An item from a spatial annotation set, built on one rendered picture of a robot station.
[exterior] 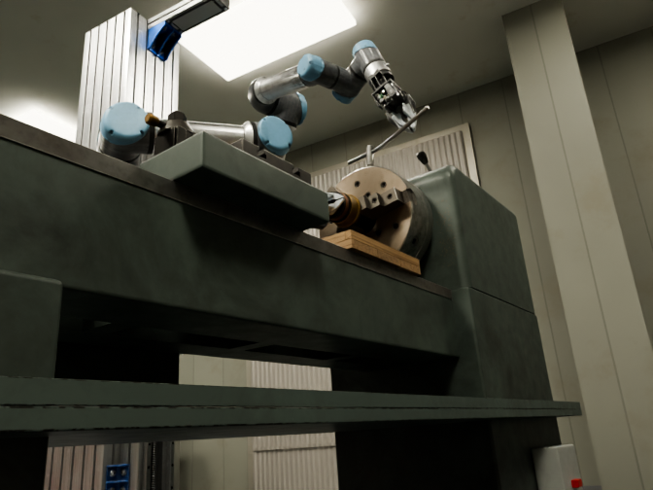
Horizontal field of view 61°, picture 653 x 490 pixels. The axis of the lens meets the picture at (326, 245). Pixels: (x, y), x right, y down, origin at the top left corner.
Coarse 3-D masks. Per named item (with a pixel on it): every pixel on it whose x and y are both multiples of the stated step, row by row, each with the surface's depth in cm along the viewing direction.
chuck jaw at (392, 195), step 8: (376, 192) 149; (384, 192) 150; (392, 192) 148; (400, 192) 150; (408, 192) 151; (360, 200) 149; (368, 200) 150; (376, 200) 148; (384, 200) 149; (392, 200) 147; (400, 200) 148; (408, 200) 149; (368, 208) 148; (376, 208) 149; (384, 208) 150; (392, 208) 151; (368, 216) 152; (376, 216) 153
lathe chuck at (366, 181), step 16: (352, 176) 163; (368, 176) 159; (384, 176) 156; (400, 176) 155; (352, 192) 161; (368, 192) 158; (416, 192) 154; (400, 208) 150; (416, 208) 150; (384, 224) 152; (400, 224) 149; (416, 224) 149; (384, 240) 151; (400, 240) 148
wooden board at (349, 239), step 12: (336, 240) 116; (348, 240) 114; (360, 240) 116; (372, 240) 121; (360, 252) 116; (372, 252) 120; (384, 252) 124; (396, 252) 129; (396, 264) 127; (408, 264) 132
